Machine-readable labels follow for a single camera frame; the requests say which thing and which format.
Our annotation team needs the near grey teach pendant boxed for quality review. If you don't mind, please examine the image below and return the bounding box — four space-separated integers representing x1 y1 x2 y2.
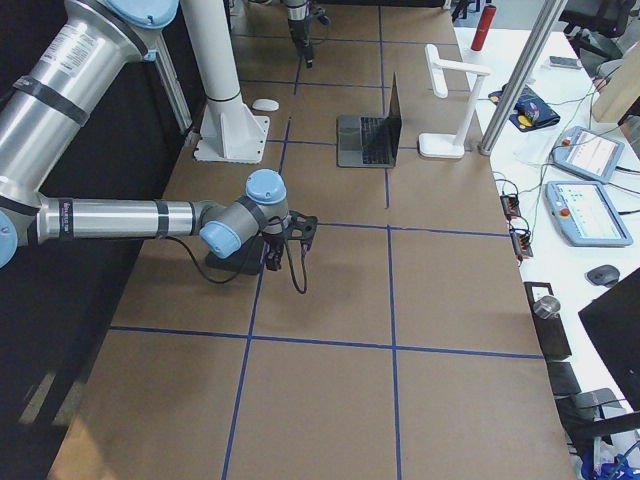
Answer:
544 181 633 247

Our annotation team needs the black desk mouse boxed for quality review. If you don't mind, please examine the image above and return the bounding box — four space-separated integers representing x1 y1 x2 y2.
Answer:
585 264 620 288

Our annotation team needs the dark blue patterned pouch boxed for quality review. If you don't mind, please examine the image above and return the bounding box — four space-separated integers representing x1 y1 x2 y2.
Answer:
509 85 561 133

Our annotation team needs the grey teach pendant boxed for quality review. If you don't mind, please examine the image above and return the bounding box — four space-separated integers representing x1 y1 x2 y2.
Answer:
551 126 624 184
544 181 633 247

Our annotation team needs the black box under cylinder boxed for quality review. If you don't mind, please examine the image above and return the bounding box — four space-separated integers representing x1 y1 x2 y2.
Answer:
524 281 572 361

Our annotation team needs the orange black usb hub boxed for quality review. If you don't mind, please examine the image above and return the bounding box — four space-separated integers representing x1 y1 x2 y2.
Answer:
500 194 521 220
509 228 533 261

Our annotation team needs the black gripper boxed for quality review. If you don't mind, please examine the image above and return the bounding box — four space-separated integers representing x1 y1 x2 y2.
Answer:
290 20 314 68
262 232 285 271

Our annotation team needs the white computer mouse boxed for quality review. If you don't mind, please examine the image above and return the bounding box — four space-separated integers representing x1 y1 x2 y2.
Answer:
252 98 280 112

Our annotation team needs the red cylindrical bottle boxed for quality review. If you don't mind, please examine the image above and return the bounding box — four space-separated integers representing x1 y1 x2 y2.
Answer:
470 4 497 51

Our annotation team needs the far orange black usb hub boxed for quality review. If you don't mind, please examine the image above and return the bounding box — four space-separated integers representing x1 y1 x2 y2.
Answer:
500 194 521 220

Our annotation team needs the far grey teach pendant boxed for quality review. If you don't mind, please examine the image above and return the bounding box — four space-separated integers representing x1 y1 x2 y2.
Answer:
551 126 624 184

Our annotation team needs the white desk lamp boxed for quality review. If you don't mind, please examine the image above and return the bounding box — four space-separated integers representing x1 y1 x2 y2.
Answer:
417 43 492 160

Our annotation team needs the aluminium frame post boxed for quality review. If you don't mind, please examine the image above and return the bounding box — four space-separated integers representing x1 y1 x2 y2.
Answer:
478 0 567 156

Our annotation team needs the grey laptop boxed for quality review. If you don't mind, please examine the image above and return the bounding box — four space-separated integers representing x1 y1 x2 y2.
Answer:
337 75 402 168

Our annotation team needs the near orange black usb hub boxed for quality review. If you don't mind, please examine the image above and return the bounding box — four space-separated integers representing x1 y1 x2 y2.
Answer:
509 228 533 261

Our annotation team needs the black mouse pad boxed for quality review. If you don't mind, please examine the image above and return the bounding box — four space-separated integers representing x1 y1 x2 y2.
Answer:
205 236 264 275

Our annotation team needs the black monitor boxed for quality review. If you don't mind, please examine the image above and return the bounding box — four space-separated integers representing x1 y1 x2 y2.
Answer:
579 269 639 410

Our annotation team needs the smartphone on desk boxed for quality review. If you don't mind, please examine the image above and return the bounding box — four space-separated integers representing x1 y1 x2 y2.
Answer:
549 56 582 70

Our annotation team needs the silver metal cylinder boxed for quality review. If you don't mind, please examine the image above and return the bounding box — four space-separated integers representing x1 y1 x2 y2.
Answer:
532 295 561 320

